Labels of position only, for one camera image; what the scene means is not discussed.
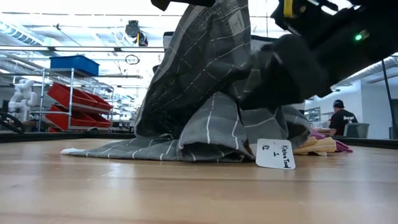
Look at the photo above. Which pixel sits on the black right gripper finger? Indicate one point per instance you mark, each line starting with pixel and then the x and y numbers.
pixel 286 74

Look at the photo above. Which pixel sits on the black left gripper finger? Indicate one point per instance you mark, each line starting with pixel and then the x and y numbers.
pixel 161 3

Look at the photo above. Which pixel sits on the orange checked towel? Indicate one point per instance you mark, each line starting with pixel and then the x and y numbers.
pixel 320 146

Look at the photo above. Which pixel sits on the grey checked towel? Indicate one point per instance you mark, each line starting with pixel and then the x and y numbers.
pixel 199 77

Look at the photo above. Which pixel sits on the purple cloth towel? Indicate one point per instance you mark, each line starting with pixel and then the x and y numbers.
pixel 343 147

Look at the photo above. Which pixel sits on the white jointed robot arm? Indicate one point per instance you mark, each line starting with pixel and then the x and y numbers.
pixel 21 99

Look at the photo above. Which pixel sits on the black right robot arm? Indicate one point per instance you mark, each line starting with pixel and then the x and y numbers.
pixel 382 9

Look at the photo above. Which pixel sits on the black ceiling-hung device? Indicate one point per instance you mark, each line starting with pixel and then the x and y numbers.
pixel 133 29

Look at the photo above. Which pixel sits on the person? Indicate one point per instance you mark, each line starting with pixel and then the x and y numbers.
pixel 342 119

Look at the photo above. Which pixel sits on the white paper label tag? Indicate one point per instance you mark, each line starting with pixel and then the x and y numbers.
pixel 275 154

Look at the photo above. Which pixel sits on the thin black pole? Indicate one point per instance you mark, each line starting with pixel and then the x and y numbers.
pixel 388 102

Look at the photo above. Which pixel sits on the grey chair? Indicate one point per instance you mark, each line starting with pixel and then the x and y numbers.
pixel 357 130

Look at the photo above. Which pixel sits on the blue plastic storage bin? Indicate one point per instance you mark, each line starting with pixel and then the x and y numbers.
pixel 74 64

